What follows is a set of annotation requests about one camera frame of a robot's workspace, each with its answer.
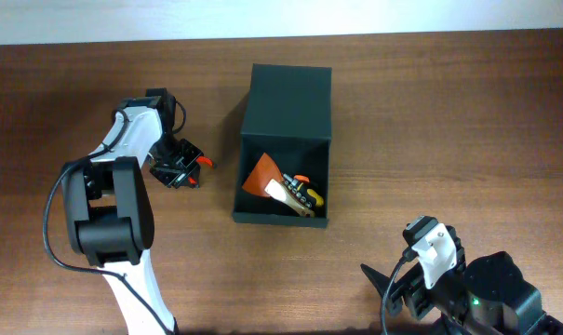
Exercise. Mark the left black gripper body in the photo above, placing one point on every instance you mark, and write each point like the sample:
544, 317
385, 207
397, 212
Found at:
175, 161

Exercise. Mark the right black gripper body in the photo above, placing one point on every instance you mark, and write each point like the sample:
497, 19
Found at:
418, 297

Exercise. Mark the red handled cutting pliers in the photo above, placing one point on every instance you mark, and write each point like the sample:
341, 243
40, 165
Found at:
201, 160

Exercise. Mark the orange scraper wooden handle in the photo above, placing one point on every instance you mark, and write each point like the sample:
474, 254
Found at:
266, 180

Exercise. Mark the orange socket bit rail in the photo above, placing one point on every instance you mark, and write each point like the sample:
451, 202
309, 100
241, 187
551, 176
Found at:
291, 184

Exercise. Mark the black cardboard box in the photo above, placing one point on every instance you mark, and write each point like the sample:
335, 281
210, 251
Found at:
288, 117

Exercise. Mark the yellow black stubby screwdriver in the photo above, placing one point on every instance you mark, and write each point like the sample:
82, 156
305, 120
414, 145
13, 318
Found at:
308, 195

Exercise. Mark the orange black needle-nose pliers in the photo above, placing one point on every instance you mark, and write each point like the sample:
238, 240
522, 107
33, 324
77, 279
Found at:
301, 178

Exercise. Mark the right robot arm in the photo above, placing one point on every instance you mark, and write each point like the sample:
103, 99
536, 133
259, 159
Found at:
488, 295

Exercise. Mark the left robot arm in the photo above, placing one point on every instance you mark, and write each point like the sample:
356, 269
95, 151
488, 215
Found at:
109, 218

